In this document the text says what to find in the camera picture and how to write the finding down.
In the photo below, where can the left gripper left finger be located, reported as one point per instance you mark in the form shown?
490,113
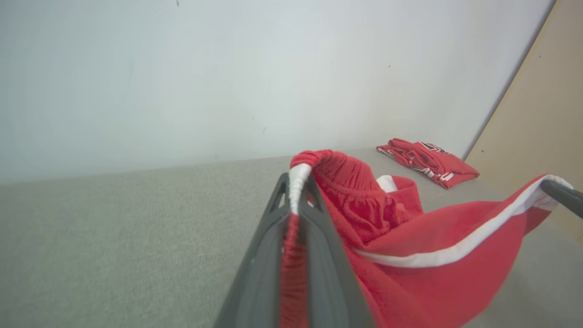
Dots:
262,273

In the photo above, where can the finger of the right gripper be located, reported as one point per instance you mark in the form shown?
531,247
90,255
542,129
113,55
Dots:
565,196

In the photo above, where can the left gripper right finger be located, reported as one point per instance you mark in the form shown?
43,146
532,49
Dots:
328,282

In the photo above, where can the red shorts with white stripe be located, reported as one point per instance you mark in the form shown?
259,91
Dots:
432,282

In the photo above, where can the red jersey with white trim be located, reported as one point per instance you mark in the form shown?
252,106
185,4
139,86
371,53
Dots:
432,161

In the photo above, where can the beige panel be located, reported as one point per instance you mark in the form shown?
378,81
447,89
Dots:
546,114

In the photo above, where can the grey fabric sofa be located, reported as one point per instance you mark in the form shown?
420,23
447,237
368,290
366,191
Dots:
114,237

